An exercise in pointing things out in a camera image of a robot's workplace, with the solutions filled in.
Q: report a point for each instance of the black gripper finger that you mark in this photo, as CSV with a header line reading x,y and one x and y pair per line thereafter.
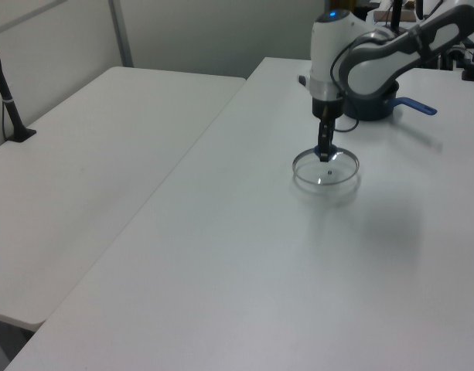
x,y
330,135
323,139

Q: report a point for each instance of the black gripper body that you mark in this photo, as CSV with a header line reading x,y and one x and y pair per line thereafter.
x,y
327,105

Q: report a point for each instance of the glass lid with blue knob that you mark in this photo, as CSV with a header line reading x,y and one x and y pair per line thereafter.
x,y
329,178

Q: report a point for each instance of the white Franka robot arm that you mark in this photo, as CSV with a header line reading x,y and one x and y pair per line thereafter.
x,y
368,58

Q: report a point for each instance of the dark blue saucepan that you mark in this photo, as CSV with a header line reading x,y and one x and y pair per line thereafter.
x,y
370,108

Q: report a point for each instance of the black monitor stand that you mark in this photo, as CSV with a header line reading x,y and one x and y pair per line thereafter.
x,y
396,15

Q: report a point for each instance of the grey partition post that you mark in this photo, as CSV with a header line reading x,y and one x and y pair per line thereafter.
x,y
122,31

